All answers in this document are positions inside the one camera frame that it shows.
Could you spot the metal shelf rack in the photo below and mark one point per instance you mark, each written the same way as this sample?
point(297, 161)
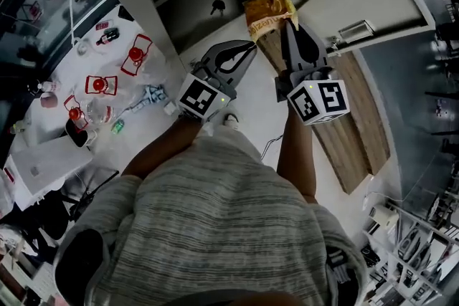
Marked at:
point(419, 261)

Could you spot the red flat packet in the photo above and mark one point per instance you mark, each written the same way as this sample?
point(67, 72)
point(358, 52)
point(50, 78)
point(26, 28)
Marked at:
point(103, 26)

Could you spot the small white bin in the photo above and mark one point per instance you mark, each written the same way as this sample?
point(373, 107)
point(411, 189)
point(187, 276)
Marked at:
point(79, 136)

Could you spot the person's white shoe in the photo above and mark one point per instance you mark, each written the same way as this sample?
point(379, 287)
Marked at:
point(231, 122)

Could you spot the black bag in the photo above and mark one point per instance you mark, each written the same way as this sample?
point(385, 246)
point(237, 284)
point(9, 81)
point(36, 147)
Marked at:
point(46, 215)

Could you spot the dark glass window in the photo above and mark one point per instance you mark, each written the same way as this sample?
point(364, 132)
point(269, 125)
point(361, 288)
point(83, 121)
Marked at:
point(36, 10)

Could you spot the clear green bottle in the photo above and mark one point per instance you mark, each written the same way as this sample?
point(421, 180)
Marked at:
point(19, 127)

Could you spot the yellow snack packet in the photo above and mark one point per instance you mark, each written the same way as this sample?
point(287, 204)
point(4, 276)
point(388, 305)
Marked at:
point(265, 14)

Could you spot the person's grey striped shirt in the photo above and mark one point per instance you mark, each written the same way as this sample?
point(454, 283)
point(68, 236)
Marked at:
point(215, 225)

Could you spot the small white box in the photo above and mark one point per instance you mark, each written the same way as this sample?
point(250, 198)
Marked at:
point(170, 108)

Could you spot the clear bottle red label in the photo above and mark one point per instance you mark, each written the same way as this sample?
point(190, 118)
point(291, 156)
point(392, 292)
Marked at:
point(100, 113)

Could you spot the person's light shorts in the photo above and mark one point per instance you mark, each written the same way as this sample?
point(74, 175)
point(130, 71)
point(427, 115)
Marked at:
point(233, 143)

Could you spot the green drink can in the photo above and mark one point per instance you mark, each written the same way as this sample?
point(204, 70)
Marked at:
point(118, 127)

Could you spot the person's left forearm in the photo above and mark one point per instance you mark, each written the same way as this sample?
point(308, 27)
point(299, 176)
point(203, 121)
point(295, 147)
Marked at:
point(161, 150)

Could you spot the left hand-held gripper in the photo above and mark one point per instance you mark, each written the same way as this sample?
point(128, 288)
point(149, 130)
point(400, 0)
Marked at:
point(201, 98)

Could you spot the person's right forearm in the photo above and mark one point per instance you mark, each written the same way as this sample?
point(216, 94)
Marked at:
point(297, 154)

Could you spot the small white bottle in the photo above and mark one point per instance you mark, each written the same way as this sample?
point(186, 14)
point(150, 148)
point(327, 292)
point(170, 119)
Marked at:
point(50, 86)

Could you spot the dark soda bottle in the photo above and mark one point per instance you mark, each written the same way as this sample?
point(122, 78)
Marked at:
point(107, 37)

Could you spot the pink round container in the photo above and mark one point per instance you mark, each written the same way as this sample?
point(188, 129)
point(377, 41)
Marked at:
point(49, 100)

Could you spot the white cardboard box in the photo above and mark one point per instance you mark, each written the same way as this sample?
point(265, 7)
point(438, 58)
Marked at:
point(46, 172)

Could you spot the black key bunch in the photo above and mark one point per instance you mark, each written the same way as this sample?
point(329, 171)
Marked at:
point(217, 5)

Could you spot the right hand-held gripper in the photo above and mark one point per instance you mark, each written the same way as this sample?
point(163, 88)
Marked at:
point(319, 100)

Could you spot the small black box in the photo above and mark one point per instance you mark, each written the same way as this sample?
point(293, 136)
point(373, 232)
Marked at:
point(125, 13)

